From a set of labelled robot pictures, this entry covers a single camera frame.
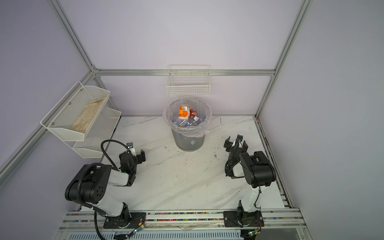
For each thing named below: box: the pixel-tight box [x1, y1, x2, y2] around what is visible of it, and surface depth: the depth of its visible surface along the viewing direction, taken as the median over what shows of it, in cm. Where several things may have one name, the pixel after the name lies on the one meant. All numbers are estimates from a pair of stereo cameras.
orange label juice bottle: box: [178, 104, 191, 120], surface depth 84 cm
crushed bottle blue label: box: [175, 118, 206, 128], surface depth 87 cm
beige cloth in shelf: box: [70, 97, 106, 134], surface depth 81 cm
